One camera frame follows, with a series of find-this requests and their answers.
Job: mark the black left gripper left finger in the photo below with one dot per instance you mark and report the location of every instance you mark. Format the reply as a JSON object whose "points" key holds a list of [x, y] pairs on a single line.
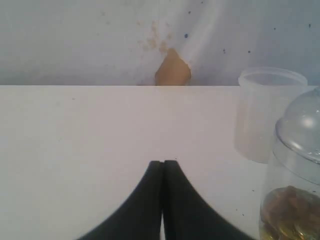
{"points": [[140, 216]]}

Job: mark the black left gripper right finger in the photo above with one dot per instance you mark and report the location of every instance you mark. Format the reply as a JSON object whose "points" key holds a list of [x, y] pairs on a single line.
{"points": [[186, 215]]}

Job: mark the clear plastic dome lid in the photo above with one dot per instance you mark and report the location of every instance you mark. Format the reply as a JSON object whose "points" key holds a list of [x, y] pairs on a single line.
{"points": [[299, 127]]}

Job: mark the clear plastic measuring cup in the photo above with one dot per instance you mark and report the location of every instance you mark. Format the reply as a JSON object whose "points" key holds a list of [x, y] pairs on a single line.
{"points": [[285, 167]]}

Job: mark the frosted translucent plastic container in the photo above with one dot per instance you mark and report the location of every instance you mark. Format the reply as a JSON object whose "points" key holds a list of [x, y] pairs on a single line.
{"points": [[265, 92]]}

